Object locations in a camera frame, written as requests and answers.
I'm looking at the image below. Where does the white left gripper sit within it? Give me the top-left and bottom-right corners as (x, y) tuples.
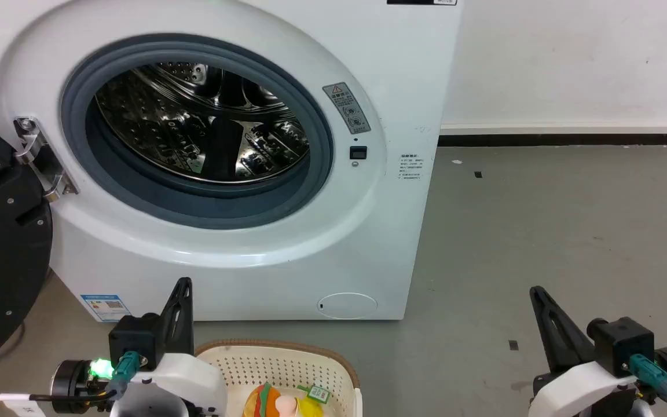
(109, 277), (228, 417)

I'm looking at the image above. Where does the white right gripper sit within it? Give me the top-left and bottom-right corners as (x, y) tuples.
(527, 286), (655, 417)

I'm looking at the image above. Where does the colourful plush toy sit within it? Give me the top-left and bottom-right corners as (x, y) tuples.
(243, 383), (332, 417)

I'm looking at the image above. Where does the black washing machine door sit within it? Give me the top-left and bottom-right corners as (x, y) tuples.
(0, 115), (54, 380)

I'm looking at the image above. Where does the stainless steel washing machine drum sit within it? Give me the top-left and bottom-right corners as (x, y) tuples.
(94, 62), (311, 186)

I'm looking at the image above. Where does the blue energy label sticker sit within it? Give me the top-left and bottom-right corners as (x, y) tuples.
(80, 294), (132, 323)

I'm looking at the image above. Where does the cream perforated laundry basket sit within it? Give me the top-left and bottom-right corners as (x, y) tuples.
(195, 339), (363, 417)

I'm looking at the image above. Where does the oval drain filter cover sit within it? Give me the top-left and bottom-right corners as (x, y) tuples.
(317, 292), (378, 320)

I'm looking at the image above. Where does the white front-load washing machine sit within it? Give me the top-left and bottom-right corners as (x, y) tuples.
(0, 0), (465, 323)

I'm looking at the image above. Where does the grey rubber door gasket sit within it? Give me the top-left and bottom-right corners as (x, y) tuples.
(60, 34), (335, 231)

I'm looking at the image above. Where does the chrome door hinge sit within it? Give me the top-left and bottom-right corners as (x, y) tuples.
(13, 116), (79, 203)

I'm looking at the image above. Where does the small printed text label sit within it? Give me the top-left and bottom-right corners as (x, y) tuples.
(399, 153), (423, 181)

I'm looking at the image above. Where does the grey warning sticker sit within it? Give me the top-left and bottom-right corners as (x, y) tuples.
(322, 82), (372, 136)

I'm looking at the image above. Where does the left teal plug black cable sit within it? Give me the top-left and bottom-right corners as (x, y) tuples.
(0, 350), (141, 407)

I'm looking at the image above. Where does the teal plug black cable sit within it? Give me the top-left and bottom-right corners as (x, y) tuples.
(0, 350), (141, 407)
(628, 354), (667, 417)

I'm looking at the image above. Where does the right teal plug black cable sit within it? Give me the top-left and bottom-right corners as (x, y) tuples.
(628, 354), (667, 417)

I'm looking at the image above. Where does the black wall baseboard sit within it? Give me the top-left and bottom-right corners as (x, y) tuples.
(438, 134), (667, 147)

